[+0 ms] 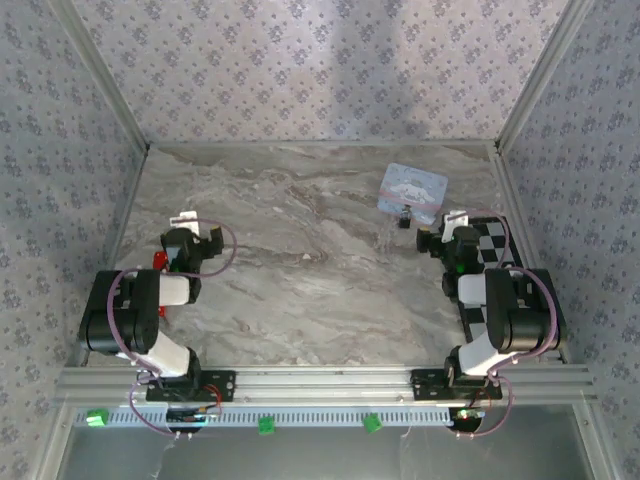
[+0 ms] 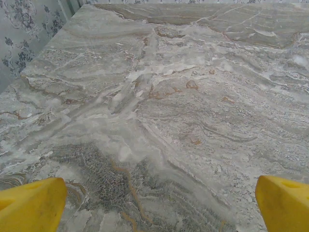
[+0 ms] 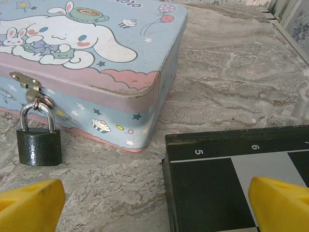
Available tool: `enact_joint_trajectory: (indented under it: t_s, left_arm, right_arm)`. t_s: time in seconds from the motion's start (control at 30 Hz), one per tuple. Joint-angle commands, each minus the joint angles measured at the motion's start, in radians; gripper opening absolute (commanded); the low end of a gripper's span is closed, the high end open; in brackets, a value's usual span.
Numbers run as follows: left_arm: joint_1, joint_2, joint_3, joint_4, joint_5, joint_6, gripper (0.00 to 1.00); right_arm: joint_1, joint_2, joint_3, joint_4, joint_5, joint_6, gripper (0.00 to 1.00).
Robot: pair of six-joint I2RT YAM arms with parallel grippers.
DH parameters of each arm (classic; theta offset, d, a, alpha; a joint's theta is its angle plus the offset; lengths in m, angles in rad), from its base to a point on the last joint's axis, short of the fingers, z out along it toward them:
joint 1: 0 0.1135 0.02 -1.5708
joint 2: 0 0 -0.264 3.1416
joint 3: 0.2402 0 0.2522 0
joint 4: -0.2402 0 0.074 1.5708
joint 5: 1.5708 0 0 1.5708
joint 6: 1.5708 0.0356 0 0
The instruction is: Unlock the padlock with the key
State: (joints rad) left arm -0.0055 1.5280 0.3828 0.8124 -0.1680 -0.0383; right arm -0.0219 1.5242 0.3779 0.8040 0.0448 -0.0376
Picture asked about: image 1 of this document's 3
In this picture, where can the green terminal connector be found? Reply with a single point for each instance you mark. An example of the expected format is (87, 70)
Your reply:
(265, 425)
(373, 423)
(97, 418)

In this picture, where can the black grey chessboard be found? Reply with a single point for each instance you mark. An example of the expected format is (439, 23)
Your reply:
(492, 245)

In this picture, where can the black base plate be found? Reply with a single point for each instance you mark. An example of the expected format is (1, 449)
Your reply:
(430, 385)
(220, 385)

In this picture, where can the red glitter tube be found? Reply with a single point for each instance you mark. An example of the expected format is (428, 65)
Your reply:
(159, 260)

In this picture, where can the aluminium frame post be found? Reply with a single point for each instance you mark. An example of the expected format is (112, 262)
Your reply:
(100, 75)
(545, 75)

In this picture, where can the aluminium table side rail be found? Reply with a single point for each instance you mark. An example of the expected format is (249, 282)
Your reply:
(120, 225)
(515, 200)

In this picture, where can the small dark padlock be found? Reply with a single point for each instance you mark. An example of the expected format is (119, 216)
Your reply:
(405, 217)

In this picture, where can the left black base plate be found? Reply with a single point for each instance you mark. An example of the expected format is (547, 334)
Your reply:
(220, 385)

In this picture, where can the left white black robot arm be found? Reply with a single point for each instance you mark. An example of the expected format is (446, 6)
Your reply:
(130, 315)

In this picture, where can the cartoon zipper pouch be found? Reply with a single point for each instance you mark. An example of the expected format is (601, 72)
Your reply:
(412, 187)

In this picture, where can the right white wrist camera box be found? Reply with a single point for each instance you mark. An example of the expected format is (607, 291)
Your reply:
(454, 222)

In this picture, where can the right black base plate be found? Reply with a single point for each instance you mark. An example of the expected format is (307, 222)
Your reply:
(430, 385)

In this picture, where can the aluminium mounting rail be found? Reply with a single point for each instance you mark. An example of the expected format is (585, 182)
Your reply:
(320, 385)

